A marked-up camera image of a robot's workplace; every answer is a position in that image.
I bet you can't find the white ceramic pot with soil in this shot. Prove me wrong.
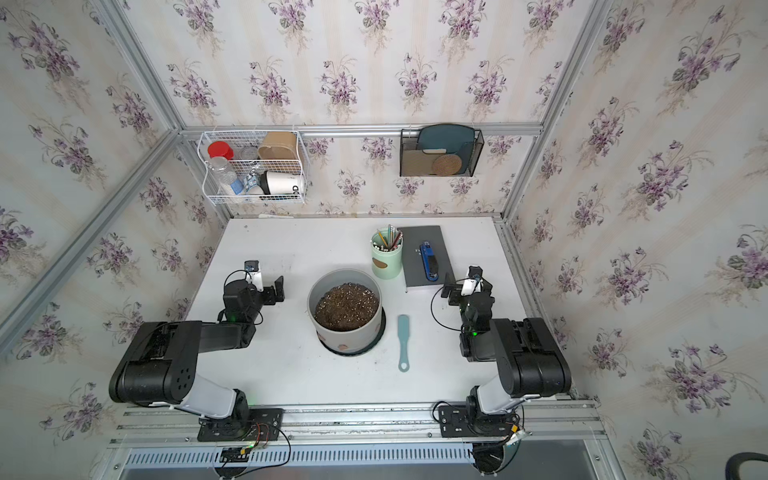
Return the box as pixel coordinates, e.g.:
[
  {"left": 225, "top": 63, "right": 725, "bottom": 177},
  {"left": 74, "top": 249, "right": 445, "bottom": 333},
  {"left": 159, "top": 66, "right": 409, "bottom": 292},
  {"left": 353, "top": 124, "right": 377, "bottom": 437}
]
[{"left": 307, "top": 269, "right": 383, "bottom": 332}]

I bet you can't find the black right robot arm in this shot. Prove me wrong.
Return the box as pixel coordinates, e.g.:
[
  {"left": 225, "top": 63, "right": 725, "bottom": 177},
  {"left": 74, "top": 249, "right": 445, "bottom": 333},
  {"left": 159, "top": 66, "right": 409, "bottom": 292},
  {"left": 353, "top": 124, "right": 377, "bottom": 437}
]
[{"left": 438, "top": 267, "right": 572, "bottom": 420}]

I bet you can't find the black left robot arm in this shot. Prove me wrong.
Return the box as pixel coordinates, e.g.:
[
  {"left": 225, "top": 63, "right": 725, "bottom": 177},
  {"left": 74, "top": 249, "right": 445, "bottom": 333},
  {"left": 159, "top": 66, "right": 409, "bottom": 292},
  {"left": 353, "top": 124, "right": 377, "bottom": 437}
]
[{"left": 108, "top": 261, "right": 285, "bottom": 422}]

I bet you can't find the black pot saucer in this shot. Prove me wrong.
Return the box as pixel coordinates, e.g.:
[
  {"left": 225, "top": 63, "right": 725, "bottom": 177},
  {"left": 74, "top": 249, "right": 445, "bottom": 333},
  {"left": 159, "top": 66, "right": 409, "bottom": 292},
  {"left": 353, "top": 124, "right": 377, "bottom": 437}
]
[{"left": 313, "top": 308, "right": 387, "bottom": 357}]

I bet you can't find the grey notebook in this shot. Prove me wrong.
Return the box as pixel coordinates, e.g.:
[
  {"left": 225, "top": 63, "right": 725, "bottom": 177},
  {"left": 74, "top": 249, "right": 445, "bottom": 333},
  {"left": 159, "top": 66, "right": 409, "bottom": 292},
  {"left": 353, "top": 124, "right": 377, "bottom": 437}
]
[{"left": 401, "top": 225, "right": 457, "bottom": 291}]

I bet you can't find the green pencil cup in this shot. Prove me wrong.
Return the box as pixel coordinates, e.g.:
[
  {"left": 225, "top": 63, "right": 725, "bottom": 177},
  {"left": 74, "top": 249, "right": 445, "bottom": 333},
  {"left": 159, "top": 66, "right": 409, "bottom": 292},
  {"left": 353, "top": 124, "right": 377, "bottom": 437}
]
[{"left": 370, "top": 225, "right": 403, "bottom": 280}]

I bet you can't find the round cork coaster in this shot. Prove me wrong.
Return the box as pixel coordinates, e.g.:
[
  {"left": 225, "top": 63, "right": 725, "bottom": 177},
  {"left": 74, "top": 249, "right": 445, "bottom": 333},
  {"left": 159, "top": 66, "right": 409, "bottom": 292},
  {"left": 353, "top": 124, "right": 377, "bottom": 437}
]
[{"left": 431, "top": 154, "right": 463, "bottom": 177}]

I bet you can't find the clear plastic bottle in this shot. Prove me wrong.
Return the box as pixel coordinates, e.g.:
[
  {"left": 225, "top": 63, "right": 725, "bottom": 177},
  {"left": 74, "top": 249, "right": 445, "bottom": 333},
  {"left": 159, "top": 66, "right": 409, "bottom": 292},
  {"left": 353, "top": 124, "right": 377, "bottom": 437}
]
[{"left": 209, "top": 156, "right": 244, "bottom": 196}]

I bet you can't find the teal plate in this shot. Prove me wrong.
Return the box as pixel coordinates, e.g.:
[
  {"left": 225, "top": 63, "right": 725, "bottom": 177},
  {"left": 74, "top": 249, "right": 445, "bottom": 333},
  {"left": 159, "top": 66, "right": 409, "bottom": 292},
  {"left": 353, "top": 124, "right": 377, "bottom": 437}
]
[{"left": 417, "top": 123, "right": 475, "bottom": 174}]

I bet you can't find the brown cardboard cup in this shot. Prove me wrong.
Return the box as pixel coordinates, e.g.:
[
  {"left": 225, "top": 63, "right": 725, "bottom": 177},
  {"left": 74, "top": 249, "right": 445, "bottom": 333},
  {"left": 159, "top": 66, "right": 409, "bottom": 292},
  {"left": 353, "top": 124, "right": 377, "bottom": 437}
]
[{"left": 258, "top": 131, "right": 299, "bottom": 160}]

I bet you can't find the red lidded jar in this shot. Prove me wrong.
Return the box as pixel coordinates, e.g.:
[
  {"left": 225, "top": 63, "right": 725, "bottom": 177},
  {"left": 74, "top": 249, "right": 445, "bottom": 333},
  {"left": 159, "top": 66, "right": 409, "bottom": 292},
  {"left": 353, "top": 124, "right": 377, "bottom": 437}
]
[{"left": 207, "top": 141, "right": 234, "bottom": 161}]

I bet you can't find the small circuit board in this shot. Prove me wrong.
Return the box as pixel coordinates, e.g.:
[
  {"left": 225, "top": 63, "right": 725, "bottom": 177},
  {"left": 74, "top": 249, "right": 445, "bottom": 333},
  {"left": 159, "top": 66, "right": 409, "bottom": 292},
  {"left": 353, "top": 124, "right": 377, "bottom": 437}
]
[{"left": 219, "top": 447, "right": 252, "bottom": 465}]

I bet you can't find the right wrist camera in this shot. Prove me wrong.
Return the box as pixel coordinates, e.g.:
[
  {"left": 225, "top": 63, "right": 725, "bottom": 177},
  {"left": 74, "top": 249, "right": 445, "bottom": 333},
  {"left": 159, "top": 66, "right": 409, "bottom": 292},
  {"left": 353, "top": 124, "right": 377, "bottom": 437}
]
[{"left": 461, "top": 266, "right": 483, "bottom": 296}]

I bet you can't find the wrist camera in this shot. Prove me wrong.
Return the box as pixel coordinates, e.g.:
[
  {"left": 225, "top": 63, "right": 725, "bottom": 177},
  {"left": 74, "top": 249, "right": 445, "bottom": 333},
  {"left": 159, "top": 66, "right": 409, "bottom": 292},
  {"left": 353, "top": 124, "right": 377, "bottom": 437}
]
[
  {"left": 244, "top": 260, "right": 264, "bottom": 292},
  {"left": 461, "top": 266, "right": 483, "bottom": 296}
]

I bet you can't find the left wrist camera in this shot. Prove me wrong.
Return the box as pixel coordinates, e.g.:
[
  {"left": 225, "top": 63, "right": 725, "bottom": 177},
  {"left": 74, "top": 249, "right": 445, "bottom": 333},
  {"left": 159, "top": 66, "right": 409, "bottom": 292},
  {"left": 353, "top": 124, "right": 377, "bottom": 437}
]
[{"left": 244, "top": 260, "right": 264, "bottom": 292}]

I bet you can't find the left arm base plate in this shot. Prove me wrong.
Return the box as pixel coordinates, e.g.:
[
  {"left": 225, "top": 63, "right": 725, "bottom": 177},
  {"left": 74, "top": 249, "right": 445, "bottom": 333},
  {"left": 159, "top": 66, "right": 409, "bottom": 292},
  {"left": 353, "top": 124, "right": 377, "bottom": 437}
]
[{"left": 197, "top": 408, "right": 285, "bottom": 443}]

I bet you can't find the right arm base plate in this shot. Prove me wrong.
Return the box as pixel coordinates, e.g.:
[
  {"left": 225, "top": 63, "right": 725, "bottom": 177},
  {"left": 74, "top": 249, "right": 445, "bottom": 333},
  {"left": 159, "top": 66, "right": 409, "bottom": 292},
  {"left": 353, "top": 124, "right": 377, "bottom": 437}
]
[{"left": 432, "top": 402, "right": 521, "bottom": 438}]

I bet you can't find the white wire basket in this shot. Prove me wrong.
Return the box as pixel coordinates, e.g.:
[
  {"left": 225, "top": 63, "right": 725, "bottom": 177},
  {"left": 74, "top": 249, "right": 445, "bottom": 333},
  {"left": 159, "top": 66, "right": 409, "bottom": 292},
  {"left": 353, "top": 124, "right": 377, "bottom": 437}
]
[{"left": 196, "top": 130, "right": 309, "bottom": 206}]

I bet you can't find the black mesh wall organizer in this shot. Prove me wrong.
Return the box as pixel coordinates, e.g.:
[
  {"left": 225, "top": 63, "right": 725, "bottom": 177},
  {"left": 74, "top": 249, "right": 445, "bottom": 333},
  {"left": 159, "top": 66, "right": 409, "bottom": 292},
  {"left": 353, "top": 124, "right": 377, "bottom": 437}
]
[{"left": 399, "top": 127, "right": 485, "bottom": 177}]

